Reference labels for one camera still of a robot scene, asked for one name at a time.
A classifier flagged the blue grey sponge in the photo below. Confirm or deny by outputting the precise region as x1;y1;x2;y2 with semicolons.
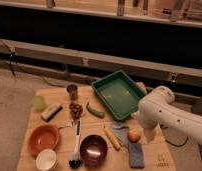
128;143;144;168

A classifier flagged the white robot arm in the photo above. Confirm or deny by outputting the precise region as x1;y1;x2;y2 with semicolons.
138;86;202;145

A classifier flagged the green plastic tray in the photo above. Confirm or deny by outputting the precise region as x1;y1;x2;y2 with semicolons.
92;70;146;121

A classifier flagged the red yellow apple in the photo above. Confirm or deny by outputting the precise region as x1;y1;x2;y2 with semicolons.
127;128;141;142

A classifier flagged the grey cloth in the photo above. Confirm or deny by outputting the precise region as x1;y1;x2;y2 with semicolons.
111;122;129;147

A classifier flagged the green pepper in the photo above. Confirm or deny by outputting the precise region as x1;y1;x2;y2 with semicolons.
86;103;105;118

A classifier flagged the dark red bowl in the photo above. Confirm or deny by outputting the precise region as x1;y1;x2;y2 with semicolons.
80;135;108;166

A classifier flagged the brown grape bunch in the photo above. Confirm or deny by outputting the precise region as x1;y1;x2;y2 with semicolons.
69;103;83;120

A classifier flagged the metal cup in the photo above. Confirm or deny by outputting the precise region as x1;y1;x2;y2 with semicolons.
66;84;78;100

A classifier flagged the black white eraser block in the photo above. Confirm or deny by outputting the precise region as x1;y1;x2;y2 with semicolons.
41;104;63;122

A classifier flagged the orange bowl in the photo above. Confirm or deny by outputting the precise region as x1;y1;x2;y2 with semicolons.
28;124;60;156

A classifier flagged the white cup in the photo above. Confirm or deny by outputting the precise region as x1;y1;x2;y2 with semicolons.
36;149;57;171

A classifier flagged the pale green cup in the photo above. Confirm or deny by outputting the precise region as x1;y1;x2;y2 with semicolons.
31;95;46;111

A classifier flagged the black cable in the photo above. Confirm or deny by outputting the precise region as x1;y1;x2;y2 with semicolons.
164;136;189;148

